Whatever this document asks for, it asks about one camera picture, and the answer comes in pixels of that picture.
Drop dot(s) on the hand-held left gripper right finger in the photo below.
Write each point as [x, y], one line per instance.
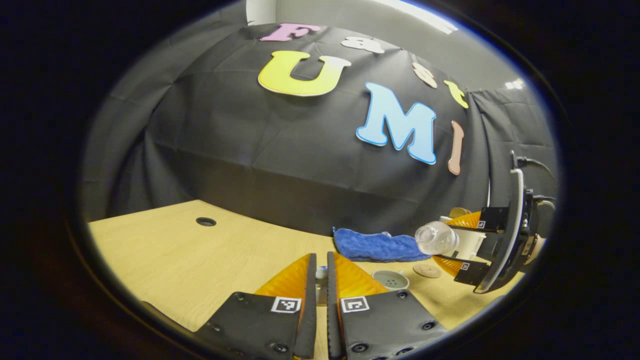
[331, 300]

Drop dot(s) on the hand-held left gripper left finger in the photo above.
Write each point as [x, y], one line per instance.
[311, 300]

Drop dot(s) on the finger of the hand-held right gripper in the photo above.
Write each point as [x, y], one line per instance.
[495, 220]
[472, 274]

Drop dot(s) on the round beige coaster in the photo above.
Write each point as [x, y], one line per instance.
[427, 271]

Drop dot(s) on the clear plastic water bottle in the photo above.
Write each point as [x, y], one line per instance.
[435, 238]

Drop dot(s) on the brown bread slice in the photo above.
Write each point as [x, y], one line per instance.
[457, 212]

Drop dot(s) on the blue towel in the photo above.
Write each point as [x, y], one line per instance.
[375, 246]

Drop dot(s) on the black backdrop cloth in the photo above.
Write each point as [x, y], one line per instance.
[225, 150]

